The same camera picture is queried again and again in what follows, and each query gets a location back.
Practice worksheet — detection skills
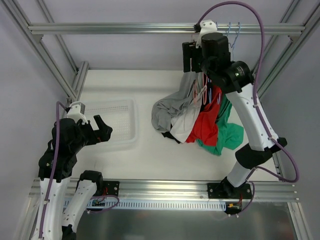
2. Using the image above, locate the pink wire hanger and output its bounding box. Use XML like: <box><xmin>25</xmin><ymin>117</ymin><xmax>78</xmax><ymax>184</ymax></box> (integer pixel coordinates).
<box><xmin>190</xmin><ymin>34</ymin><xmax>208</xmax><ymax>106</ymax></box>
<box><xmin>202</xmin><ymin>72</ymin><xmax>208</xmax><ymax>106</ymax></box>

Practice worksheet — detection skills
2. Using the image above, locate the grey tank top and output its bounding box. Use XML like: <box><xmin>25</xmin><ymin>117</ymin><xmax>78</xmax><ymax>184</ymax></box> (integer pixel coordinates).
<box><xmin>151</xmin><ymin>71</ymin><xmax>202</xmax><ymax>133</ymax></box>

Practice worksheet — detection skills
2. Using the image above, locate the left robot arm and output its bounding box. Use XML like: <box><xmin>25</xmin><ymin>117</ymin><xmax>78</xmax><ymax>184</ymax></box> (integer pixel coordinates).
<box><xmin>32</xmin><ymin>115</ymin><xmax>113</xmax><ymax>240</ymax></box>

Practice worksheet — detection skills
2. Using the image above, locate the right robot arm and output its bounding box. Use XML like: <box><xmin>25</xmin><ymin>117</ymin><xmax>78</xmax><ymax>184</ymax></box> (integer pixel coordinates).
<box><xmin>182</xmin><ymin>32</ymin><xmax>287</xmax><ymax>199</ymax></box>

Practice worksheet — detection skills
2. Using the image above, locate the black tank top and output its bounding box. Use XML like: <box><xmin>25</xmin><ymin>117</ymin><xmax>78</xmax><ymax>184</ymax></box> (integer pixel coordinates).
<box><xmin>158</xmin><ymin>73</ymin><xmax>213</xmax><ymax>144</ymax></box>

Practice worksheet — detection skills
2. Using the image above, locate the white tank top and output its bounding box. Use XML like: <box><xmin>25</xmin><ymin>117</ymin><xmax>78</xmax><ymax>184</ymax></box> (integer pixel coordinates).
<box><xmin>169</xmin><ymin>105</ymin><xmax>201</xmax><ymax>143</ymax></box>

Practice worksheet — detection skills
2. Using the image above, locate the red tank top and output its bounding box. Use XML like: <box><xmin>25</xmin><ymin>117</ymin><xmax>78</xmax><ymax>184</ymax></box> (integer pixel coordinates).
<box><xmin>186</xmin><ymin>86</ymin><xmax>222</xmax><ymax>147</ymax></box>

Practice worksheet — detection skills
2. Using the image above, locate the green tank top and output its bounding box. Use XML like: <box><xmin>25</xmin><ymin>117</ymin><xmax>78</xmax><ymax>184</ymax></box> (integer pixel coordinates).
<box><xmin>196</xmin><ymin>95</ymin><xmax>244</xmax><ymax>156</ymax></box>

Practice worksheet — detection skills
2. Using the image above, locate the white plastic basket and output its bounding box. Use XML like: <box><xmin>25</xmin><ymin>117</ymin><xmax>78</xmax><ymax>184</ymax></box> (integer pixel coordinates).
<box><xmin>84</xmin><ymin>97</ymin><xmax>139</xmax><ymax>152</ymax></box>

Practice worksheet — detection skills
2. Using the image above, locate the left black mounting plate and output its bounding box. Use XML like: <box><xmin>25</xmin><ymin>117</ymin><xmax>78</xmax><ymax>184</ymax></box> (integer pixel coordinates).
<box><xmin>102</xmin><ymin>180</ymin><xmax>120</xmax><ymax>197</ymax></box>

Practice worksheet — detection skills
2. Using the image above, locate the black mounting plate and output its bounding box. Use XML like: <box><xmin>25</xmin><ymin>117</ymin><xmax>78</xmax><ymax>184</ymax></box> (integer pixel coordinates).
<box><xmin>207</xmin><ymin>181</ymin><xmax>253</xmax><ymax>200</ymax></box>
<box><xmin>102</xmin><ymin>180</ymin><xmax>120</xmax><ymax>197</ymax></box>

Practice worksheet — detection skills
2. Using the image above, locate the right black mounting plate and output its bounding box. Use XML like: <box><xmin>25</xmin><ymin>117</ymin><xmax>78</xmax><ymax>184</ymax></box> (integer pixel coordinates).
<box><xmin>207</xmin><ymin>181</ymin><xmax>253</xmax><ymax>200</ymax></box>

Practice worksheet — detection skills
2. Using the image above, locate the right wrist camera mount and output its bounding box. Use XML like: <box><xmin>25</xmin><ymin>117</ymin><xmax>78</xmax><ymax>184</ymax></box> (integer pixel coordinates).
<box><xmin>194</xmin><ymin>20</ymin><xmax>218</xmax><ymax>49</ymax></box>

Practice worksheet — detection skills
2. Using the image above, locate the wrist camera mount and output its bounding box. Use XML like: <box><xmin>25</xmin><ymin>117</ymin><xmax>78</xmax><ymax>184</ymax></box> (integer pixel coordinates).
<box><xmin>194</xmin><ymin>20</ymin><xmax>218</xmax><ymax>49</ymax></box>
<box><xmin>66</xmin><ymin>101</ymin><xmax>89</xmax><ymax>125</ymax></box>

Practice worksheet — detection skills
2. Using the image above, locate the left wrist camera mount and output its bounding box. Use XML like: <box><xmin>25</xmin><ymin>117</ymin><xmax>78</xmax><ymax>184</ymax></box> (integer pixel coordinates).
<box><xmin>66</xmin><ymin>101</ymin><xmax>89</xmax><ymax>125</ymax></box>

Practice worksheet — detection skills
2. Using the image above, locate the blue wire hanger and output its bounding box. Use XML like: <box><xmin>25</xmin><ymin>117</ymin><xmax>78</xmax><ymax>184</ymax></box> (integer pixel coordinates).
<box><xmin>229</xmin><ymin>22</ymin><xmax>242</xmax><ymax>55</ymax></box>
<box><xmin>207</xmin><ymin>22</ymin><xmax>233</xmax><ymax>105</ymax></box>

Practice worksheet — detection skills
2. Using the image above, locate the aluminium frame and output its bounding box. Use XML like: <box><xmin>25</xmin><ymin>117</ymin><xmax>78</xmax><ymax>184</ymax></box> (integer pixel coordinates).
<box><xmin>0</xmin><ymin>0</ymin><xmax>320</xmax><ymax>181</ymax></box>

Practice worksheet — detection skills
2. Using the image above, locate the white slotted cable duct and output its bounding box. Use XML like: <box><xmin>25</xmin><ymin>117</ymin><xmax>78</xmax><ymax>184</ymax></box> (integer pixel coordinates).
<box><xmin>86</xmin><ymin>198</ymin><xmax>227</xmax><ymax>212</ymax></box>

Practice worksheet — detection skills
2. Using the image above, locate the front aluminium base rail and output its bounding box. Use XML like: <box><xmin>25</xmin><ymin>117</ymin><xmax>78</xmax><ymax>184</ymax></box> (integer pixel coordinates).
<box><xmin>28</xmin><ymin>178</ymin><xmax>300</xmax><ymax>203</ymax></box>

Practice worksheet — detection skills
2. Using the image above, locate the aluminium hanging rail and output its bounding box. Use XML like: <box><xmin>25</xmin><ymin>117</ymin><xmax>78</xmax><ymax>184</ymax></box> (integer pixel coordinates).
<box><xmin>28</xmin><ymin>23</ymin><xmax>306</xmax><ymax>36</ymax></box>

